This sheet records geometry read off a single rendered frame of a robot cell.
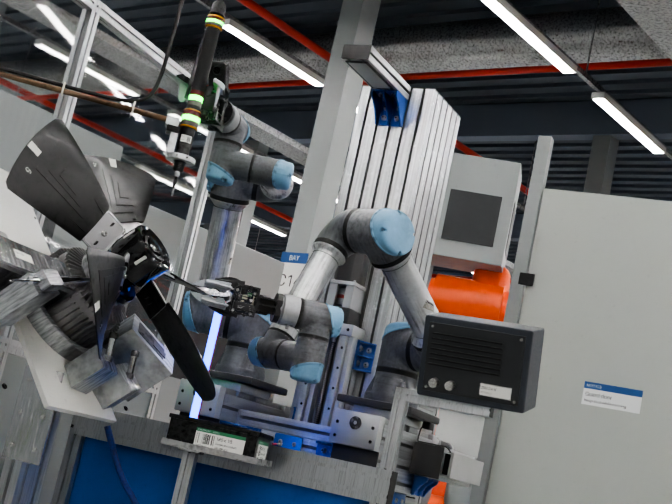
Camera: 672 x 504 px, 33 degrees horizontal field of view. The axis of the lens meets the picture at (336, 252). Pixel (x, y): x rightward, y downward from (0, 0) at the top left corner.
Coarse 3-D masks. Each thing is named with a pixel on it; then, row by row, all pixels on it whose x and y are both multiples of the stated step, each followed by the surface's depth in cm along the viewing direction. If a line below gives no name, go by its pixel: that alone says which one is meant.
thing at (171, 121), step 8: (168, 120) 269; (176, 120) 270; (168, 128) 269; (176, 128) 269; (176, 136) 269; (168, 144) 269; (168, 152) 268; (176, 152) 267; (168, 160) 271; (184, 160) 268; (192, 160) 269
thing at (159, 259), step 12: (144, 228) 256; (120, 240) 253; (132, 240) 251; (144, 240) 253; (156, 240) 260; (120, 252) 251; (132, 252) 250; (144, 252) 250; (156, 252) 257; (132, 264) 250; (144, 264) 250; (156, 264) 251; (168, 264) 257; (132, 276) 252; (144, 276) 252; (156, 276) 254; (132, 288) 260; (120, 300) 254
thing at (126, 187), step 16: (96, 160) 277; (96, 176) 273; (112, 176) 274; (128, 176) 277; (144, 176) 281; (112, 192) 270; (128, 192) 272; (144, 192) 275; (112, 208) 267; (128, 208) 268; (144, 208) 270
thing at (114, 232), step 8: (104, 216) 252; (112, 216) 253; (96, 224) 251; (104, 224) 252; (120, 224) 254; (96, 232) 251; (112, 232) 253; (120, 232) 254; (88, 240) 250; (96, 240) 251; (104, 240) 252; (112, 240) 253; (96, 248) 251; (104, 248) 252
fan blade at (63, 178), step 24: (48, 144) 243; (72, 144) 248; (48, 168) 242; (72, 168) 246; (24, 192) 237; (48, 192) 242; (72, 192) 246; (96, 192) 250; (48, 216) 242; (72, 216) 246; (96, 216) 250
